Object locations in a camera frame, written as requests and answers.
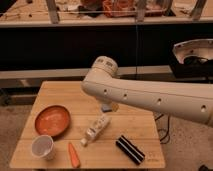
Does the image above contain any orange ceramic bowl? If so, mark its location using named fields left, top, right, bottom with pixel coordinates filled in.
left=34, top=105, right=71, bottom=137

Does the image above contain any orange crate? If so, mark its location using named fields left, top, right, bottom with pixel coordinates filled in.
left=102, top=0, right=135, bottom=17

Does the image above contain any black cable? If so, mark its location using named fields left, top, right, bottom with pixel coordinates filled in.
left=154, top=113, right=172, bottom=145

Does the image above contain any blue sponge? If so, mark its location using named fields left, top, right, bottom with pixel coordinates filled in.
left=101, top=104, right=112, bottom=112

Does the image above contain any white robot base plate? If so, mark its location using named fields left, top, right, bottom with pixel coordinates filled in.
left=172, top=39, right=213, bottom=64

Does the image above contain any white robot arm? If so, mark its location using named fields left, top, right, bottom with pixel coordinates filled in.
left=81, top=56, right=213, bottom=127

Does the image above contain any wooden table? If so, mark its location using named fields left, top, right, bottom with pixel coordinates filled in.
left=10, top=81, right=165, bottom=169

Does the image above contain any white paper cup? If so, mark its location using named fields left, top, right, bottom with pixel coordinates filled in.
left=31, top=135, right=55, bottom=160

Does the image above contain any orange carrot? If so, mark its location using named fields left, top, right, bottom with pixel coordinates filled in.
left=68, top=143, right=80, bottom=168

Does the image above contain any black striped box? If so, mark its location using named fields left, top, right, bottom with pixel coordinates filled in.
left=115, top=135, right=145, bottom=165

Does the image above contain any white plastic bottle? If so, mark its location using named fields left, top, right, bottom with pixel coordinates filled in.
left=80, top=114, right=111, bottom=147

